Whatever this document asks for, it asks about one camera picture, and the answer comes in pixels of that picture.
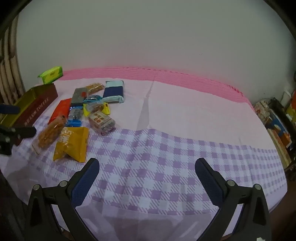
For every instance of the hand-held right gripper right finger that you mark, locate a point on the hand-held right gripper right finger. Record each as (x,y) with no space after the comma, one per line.
(208,183)

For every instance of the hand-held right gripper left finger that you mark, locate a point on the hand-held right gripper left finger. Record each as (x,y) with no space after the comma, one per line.
(85,183)

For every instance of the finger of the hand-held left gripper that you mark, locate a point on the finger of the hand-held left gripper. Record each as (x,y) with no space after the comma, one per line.
(9,109)
(25,132)

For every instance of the long peanut brittle bar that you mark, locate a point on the long peanut brittle bar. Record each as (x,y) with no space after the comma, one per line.
(48,135)

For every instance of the brown and gold tin box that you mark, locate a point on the brown and gold tin box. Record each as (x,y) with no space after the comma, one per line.
(34,104)

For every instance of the red snack packet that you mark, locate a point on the red snack packet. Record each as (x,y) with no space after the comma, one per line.
(60,110)

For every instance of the yellow snack packet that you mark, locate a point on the yellow snack packet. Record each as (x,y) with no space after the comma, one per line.
(71,143)

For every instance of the dark packet with blue ends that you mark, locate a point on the dark packet with blue ends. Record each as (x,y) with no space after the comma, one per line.
(75,117)

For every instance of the grey snack packet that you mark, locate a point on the grey snack packet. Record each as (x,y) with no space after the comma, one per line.
(77,96)

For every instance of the clear biscuit pack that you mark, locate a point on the clear biscuit pack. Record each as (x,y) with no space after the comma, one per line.
(101,121)

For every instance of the blue clear candy wrapper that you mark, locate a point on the blue clear candy wrapper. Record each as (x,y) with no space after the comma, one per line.
(92,99)

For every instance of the yellow-ended pastry wrapper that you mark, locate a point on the yellow-ended pastry wrapper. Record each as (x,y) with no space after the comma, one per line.
(97,108)

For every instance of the short peanut brittle bar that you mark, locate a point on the short peanut brittle bar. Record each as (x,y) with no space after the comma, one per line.
(95,87)

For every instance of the navy and light blue packet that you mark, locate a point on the navy and light blue packet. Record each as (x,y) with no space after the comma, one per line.
(113,93)

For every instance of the beige patterned curtain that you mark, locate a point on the beige patterned curtain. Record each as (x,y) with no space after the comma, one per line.
(9,69)

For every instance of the green tissue pack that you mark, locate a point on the green tissue pack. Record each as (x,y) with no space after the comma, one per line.
(51,74)

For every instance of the purple checked bed sheet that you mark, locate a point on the purple checked bed sheet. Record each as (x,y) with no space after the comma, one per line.
(173,139)

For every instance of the floral bag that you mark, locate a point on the floral bag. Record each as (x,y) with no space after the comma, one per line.
(262,111)

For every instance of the pink bed mat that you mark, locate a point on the pink bed mat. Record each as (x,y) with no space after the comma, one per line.
(185,77)

